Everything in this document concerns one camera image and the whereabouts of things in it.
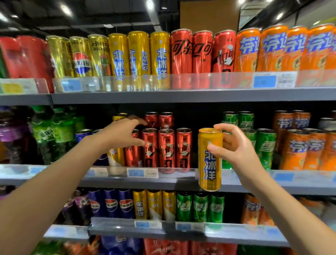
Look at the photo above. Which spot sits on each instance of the person's left hand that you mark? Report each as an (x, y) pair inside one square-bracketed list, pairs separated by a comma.
[(118, 136)]

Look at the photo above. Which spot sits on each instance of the person's right hand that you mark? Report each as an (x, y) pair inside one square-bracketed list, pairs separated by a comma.
[(241, 160)]

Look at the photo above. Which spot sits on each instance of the red soda can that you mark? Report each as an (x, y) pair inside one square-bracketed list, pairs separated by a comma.
[(151, 120), (134, 155), (202, 52), (181, 52)]

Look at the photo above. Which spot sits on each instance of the blue soda can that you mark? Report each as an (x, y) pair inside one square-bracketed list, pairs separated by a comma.
[(82, 134), (111, 203), (126, 203), (96, 205), (102, 159)]

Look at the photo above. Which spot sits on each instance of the slim yellow soda can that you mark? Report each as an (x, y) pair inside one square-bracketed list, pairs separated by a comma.
[(169, 205), (208, 163), (140, 205), (155, 205)]

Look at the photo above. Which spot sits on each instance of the orange soda can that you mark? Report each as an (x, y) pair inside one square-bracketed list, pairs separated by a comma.
[(271, 47), (250, 210), (312, 206), (295, 50), (265, 218), (302, 120), (314, 149), (329, 152), (283, 126), (246, 50), (295, 149), (332, 57), (316, 50)]

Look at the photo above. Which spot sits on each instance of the grey metal shelf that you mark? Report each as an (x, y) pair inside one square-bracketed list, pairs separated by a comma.
[(157, 96)]

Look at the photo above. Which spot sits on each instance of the row of yellow cans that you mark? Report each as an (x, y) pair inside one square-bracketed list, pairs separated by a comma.
[(119, 55)]

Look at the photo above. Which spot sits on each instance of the person's right forearm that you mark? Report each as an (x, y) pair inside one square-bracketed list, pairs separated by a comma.
[(294, 226)]

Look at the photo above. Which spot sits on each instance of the person's left forearm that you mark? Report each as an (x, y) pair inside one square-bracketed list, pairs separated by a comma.
[(39, 194)]

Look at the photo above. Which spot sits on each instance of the cluster of green plastic bottles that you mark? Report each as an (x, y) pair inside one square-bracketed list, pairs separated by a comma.
[(52, 131)]

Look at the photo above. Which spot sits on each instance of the green drink multipack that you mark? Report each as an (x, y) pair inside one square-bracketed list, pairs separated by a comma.
[(47, 248), (260, 251)]

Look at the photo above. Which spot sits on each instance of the red drink multipack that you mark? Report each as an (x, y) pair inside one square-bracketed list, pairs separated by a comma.
[(212, 249), (165, 248)]

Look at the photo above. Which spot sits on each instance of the tall purple drink bottle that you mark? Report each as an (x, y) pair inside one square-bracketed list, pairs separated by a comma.
[(11, 136)]

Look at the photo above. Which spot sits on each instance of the blue drink multipack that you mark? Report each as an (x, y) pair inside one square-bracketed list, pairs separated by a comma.
[(120, 245)]

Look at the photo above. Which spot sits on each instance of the orange drink multipack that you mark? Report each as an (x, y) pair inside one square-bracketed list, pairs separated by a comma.
[(81, 248)]

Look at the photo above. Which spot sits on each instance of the row of purple label bottles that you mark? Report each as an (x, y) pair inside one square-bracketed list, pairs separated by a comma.
[(5, 191)]

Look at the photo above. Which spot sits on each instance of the row of ceiling spotlights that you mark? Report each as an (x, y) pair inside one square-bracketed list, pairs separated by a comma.
[(150, 4)]

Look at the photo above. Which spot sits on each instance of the brown wooden panel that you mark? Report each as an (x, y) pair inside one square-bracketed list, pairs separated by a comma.
[(210, 15)]

